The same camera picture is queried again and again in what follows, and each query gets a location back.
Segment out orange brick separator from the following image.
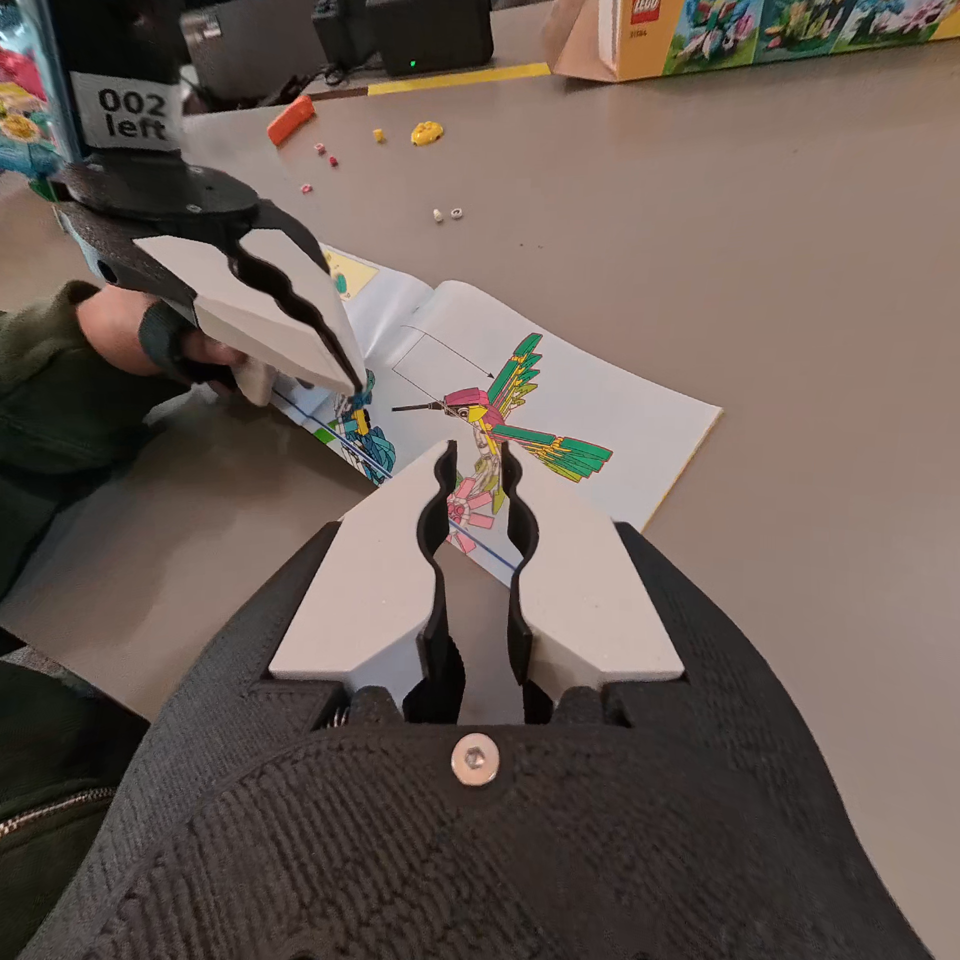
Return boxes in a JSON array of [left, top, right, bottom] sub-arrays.
[[267, 95, 316, 146]]

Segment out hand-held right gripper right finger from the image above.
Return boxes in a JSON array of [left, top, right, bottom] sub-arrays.
[[499, 441, 686, 726]]

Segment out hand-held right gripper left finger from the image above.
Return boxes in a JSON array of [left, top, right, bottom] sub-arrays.
[[268, 439, 468, 725]]

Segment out lego instruction booklet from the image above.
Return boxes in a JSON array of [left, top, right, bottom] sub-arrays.
[[270, 241, 725, 590]]

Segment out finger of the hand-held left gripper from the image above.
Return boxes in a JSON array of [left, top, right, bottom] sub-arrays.
[[133, 238, 359, 408], [240, 198, 370, 393]]

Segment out yellow lego box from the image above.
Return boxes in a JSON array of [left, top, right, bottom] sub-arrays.
[[541, 0, 960, 84]]

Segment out person's left hand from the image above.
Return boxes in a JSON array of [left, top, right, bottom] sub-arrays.
[[75, 285, 243, 400]]

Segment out dark grey case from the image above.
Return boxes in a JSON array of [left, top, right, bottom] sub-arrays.
[[180, 0, 325, 104]]

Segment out colourful flower lego box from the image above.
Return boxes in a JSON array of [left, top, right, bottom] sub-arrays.
[[0, 0, 82, 204]]

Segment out person's left forearm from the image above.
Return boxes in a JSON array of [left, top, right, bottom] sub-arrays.
[[0, 281, 172, 597]]

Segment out yellow tape strip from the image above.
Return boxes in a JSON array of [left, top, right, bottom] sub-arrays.
[[367, 63, 552, 97]]

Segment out black device with green light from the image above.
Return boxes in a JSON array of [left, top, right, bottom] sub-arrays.
[[375, 0, 495, 78]]

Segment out person's dark green jacket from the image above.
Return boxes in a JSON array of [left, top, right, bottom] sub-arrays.
[[0, 645, 151, 960]]

